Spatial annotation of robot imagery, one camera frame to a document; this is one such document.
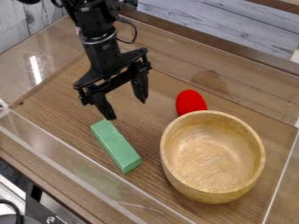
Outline red plush ball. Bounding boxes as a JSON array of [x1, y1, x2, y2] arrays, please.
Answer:
[[175, 89, 209, 116]]

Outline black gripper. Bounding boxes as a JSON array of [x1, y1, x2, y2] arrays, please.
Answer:
[[72, 47, 154, 122]]

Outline black table frame bracket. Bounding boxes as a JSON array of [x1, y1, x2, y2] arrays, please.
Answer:
[[24, 185, 67, 224]]

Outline brown wooden bowl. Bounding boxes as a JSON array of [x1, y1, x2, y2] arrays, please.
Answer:
[[161, 110, 267, 204]]

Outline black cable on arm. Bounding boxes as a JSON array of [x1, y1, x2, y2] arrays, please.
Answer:
[[116, 17, 139, 46]]

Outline clear acrylic enclosure wall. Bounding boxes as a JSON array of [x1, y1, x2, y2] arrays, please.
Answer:
[[0, 16, 299, 224]]

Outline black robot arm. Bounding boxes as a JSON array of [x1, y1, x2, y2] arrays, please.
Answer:
[[51, 0, 153, 120]]

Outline black cable bottom left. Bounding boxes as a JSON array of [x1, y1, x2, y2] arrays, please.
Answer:
[[0, 199, 24, 224]]

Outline green rectangular block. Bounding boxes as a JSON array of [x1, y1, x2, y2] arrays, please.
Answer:
[[90, 120, 142, 173]]

